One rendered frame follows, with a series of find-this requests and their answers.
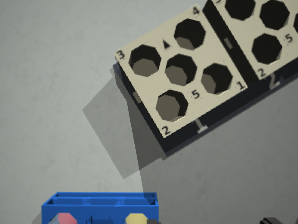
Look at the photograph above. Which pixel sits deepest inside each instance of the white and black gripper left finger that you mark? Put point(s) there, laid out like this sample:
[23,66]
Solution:
[152,221]

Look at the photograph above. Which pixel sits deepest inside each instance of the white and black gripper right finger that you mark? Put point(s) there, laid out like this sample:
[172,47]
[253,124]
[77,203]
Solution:
[270,220]

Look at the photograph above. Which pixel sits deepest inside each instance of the blue tube rack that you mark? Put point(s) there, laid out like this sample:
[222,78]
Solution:
[117,206]

